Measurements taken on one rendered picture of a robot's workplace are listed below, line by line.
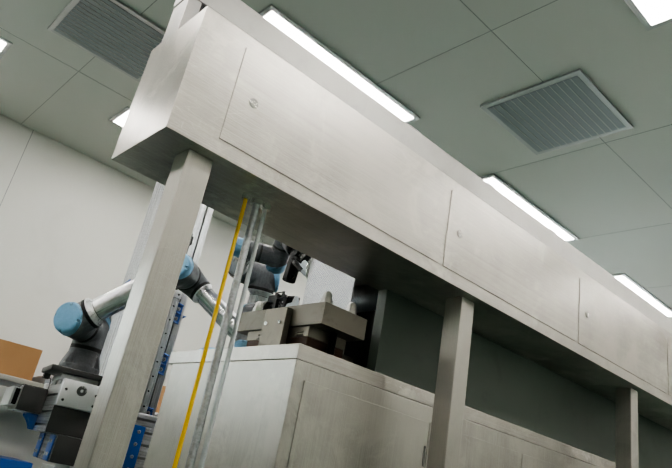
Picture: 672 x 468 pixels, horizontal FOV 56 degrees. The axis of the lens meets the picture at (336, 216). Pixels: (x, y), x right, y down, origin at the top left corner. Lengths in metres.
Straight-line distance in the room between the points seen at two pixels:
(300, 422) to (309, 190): 0.57
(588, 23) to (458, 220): 1.75
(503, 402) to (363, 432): 0.67
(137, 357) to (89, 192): 4.57
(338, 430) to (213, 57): 0.96
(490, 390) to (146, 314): 1.33
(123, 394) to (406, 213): 0.83
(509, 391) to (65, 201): 4.18
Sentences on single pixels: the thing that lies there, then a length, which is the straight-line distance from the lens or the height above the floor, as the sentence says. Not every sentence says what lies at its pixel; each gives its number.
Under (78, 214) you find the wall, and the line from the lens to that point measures 5.63.
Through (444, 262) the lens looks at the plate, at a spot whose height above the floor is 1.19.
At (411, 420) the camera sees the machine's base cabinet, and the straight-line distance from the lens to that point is 1.90.
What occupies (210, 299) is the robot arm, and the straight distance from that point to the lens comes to 2.48.
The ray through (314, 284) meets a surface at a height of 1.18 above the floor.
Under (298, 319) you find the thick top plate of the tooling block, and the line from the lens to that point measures 1.75.
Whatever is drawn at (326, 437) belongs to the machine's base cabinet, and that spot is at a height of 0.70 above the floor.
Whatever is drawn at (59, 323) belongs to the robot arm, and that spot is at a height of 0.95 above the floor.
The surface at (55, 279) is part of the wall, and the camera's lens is 5.48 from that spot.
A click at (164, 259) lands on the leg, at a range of 1.22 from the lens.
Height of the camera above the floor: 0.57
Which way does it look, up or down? 24 degrees up
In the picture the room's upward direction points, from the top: 11 degrees clockwise
